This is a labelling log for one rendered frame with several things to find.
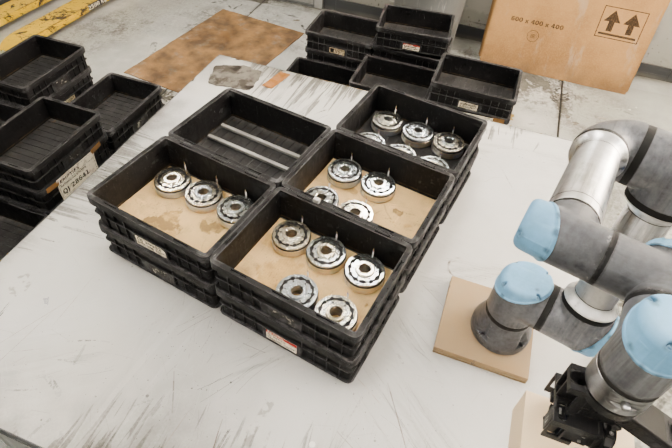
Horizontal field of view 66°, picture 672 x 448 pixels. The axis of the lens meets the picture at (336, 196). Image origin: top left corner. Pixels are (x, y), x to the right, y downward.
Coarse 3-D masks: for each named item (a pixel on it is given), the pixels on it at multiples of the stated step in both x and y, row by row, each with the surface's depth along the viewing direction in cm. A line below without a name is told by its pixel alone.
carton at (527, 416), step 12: (528, 396) 81; (540, 396) 81; (516, 408) 84; (528, 408) 79; (540, 408) 79; (516, 420) 82; (528, 420) 78; (540, 420) 78; (516, 432) 80; (528, 432) 77; (540, 432) 77; (624, 432) 77; (516, 444) 78; (528, 444) 76; (540, 444) 76; (552, 444) 76; (564, 444) 76; (576, 444) 76; (624, 444) 76
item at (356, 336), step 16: (272, 192) 136; (288, 192) 137; (256, 208) 132; (320, 208) 133; (400, 240) 127; (224, 272) 119; (240, 272) 118; (400, 272) 122; (256, 288) 116; (384, 288) 116; (288, 304) 113; (320, 320) 110; (368, 320) 110; (352, 336) 108
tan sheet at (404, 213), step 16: (320, 176) 156; (336, 192) 152; (352, 192) 152; (400, 192) 153; (416, 192) 154; (384, 208) 148; (400, 208) 148; (416, 208) 149; (384, 224) 144; (400, 224) 144; (416, 224) 144
